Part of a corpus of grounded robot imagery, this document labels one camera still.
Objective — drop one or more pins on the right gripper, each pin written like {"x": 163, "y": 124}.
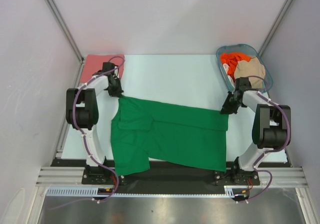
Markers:
{"x": 226, "y": 109}

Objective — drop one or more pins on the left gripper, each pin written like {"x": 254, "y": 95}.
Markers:
{"x": 117, "y": 93}

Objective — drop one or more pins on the green t shirt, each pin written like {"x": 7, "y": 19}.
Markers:
{"x": 142, "y": 130}

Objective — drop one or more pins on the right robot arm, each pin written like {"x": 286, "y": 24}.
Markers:
{"x": 271, "y": 130}

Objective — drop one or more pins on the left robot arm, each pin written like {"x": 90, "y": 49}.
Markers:
{"x": 82, "y": 114}

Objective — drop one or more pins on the beige t shirt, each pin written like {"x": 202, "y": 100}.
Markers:
{"x": 252, "y": 68}

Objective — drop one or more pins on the folded pink t shirt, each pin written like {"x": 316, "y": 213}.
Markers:
{"x": 94, "y": 63}

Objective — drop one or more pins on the white garment in basket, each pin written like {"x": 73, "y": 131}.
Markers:
{"x": 230, "y": 70}

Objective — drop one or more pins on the orange t shirt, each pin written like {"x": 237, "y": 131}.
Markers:
{"x": 233, "y": 58}

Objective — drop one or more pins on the blue plastic basket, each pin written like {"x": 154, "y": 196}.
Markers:
{"x": 248, "y": 50}

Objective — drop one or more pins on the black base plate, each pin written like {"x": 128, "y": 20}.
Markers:
{"x": 177, "y": 185}

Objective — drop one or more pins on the aluminium frame rail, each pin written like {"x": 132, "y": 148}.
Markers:
{"x": 72, "y": 176}

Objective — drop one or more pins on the left corner aluminium post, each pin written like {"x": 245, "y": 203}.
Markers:
{"x": 64, "y": 28}

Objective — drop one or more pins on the corner aluminium post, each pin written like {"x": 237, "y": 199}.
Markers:
{"x": 64, "y": 28}
{"x": 276, "y": 24}

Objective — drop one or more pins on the right corner aluminium post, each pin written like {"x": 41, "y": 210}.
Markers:
{"x": 276, "y": 24}

